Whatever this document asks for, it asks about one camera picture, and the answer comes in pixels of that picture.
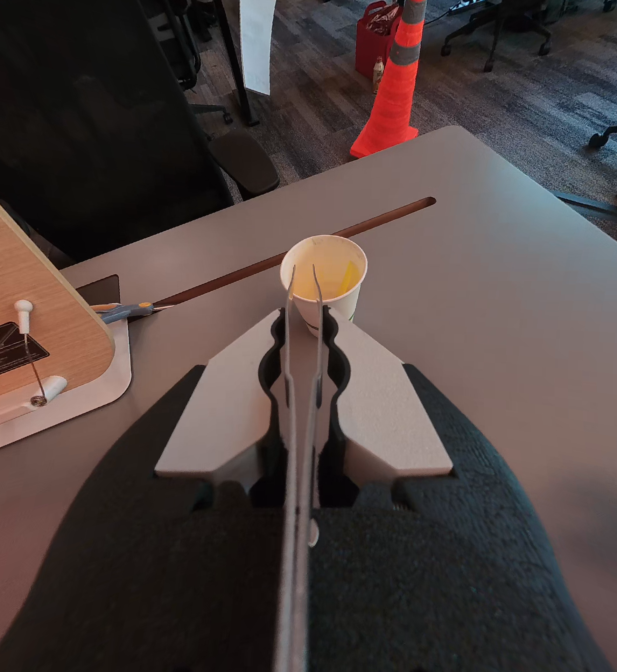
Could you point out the grey desk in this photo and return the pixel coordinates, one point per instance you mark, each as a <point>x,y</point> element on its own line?
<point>471,288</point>

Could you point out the small bottle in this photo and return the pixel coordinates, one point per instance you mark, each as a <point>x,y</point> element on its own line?
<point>377,76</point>

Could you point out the yellow sticky note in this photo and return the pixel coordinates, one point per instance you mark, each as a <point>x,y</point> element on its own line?
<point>349,275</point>

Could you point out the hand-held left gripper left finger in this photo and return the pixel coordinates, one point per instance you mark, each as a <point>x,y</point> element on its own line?
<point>219,414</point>

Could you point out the black mesh office chair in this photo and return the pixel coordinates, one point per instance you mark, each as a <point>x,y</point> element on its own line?
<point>77,131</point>

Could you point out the orange traffic cone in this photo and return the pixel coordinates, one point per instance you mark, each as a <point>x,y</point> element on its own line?
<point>392,105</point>

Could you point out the metal tweezers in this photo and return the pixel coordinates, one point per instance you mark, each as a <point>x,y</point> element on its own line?
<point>292,551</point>

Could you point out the white paper sheet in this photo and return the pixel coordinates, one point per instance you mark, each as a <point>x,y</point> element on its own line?
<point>256,47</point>

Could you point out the white paper cup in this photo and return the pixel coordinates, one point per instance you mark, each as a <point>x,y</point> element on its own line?
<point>342,311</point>

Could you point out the wooden tablet stand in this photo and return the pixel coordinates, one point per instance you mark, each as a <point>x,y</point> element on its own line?
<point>25,262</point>

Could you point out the grey yellow scissors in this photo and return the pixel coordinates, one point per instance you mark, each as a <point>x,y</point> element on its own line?
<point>119,312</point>

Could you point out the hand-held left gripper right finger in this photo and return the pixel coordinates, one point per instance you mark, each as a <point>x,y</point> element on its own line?
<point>392,414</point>

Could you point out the red bag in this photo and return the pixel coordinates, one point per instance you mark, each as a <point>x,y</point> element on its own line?
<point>366,47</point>

